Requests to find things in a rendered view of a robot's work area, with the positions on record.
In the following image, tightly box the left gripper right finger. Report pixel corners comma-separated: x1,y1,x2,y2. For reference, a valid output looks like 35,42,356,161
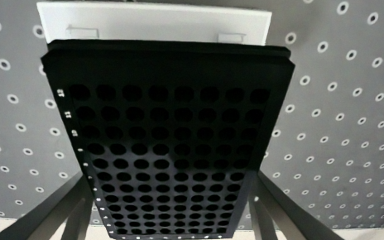
247,170,346,240

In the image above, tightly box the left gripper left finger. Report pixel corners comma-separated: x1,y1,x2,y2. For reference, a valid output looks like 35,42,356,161
0,170,94,240

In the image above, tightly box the white rectangular frame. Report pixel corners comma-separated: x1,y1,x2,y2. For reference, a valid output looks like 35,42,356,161
38,2,271,45

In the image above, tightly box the black well plate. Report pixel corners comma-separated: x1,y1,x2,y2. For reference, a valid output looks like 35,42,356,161
40,39,295,240

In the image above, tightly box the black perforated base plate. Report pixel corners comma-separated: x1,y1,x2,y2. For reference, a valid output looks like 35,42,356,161
0,0,384,231

